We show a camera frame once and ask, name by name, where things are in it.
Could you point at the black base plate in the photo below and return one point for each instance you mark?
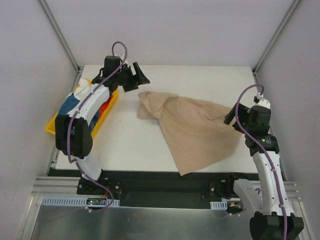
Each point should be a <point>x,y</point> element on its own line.
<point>148,189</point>

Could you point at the red orange t-shirt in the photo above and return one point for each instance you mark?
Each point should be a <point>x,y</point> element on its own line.
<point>103,107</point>

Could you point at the grey cable duct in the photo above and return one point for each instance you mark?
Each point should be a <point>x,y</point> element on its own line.
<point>219,205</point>
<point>68,201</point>

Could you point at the white t-shirt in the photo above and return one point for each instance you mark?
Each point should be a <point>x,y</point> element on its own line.
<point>82,90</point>

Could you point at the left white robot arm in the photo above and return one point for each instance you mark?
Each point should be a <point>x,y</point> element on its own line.
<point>82,111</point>

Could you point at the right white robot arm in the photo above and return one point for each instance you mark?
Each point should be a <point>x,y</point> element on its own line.
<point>272,216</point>

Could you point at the left grey cable duct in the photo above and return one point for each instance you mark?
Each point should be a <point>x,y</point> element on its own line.
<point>68,201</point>

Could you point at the beige t-shirt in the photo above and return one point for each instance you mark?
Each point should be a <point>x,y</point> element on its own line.
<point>194,130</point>

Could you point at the aluminium frame rail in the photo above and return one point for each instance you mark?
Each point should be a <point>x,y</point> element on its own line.
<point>55,186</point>

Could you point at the right grey cable duct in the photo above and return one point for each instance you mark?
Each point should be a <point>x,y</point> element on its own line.
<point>219,205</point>

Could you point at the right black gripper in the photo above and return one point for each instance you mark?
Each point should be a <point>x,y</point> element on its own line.
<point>240,116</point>

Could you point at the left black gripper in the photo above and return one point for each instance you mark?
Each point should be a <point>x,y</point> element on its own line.
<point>131,80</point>

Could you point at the blue t-shirt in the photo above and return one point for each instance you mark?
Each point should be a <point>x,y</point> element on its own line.
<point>70,102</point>

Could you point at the yellow plastic tray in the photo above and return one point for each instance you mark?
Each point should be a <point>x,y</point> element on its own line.
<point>50,127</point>

